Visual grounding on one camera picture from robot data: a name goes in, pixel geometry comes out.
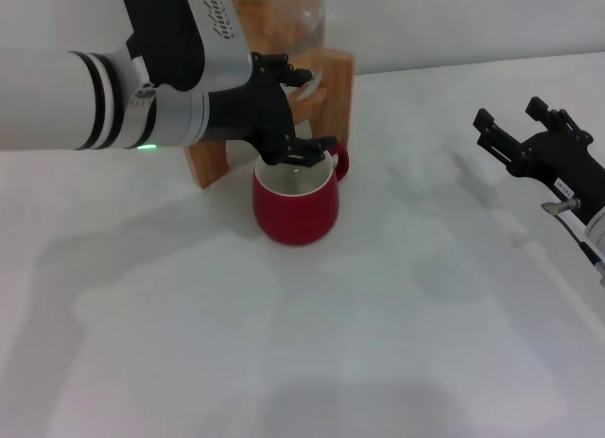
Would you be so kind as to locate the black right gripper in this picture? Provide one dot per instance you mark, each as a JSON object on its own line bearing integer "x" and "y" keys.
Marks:
{"x": 558, "y": 159}

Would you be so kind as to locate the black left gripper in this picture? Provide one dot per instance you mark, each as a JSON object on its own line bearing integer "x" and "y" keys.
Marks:
{"x": 255, "y": 111}

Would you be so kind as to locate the red ceramic cup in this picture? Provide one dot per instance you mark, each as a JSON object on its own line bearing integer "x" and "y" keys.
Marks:
{"x": 293, "y": 215}

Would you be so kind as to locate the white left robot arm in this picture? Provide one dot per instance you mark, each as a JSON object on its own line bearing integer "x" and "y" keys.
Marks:
{"x": 71, "y": 102}

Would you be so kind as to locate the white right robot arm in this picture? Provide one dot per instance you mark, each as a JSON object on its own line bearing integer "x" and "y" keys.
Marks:
{"x": 596, "y": 227}

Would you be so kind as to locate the wooden dispenser stand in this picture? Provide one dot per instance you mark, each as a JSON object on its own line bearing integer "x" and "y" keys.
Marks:
{"x": 338, "y": 102}

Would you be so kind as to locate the glass water dispenser jar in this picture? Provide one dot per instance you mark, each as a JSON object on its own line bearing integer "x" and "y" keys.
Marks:
{"x": 283, "y": 17}

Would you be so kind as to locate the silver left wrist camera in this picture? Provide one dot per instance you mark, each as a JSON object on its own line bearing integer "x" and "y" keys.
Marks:
{"x": 189, "y": 36}

